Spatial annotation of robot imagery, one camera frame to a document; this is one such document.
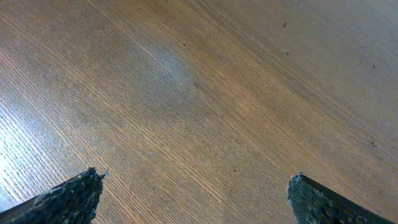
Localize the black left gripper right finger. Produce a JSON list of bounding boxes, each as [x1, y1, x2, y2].
[[287, 173, 393, 224]]

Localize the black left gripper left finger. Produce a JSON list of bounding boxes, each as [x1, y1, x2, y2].
[[1, 167, 107, 224]]

